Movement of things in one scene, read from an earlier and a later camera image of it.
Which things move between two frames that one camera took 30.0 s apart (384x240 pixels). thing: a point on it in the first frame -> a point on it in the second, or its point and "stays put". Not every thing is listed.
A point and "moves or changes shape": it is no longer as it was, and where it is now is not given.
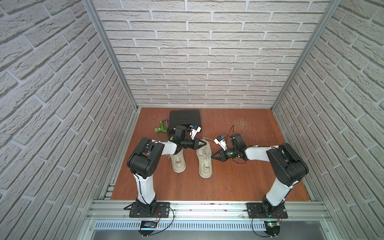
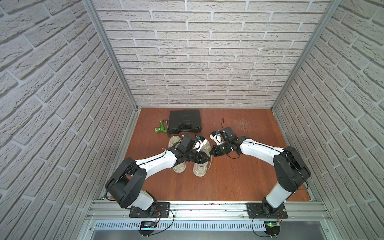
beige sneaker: x=204 y=155 moves or changes shape
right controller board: x=272 y=228 stays put
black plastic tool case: x=177 y=117 stays put
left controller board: x=147 y=228 stays put
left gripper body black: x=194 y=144 -> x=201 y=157
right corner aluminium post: x=335 y=5 stays put
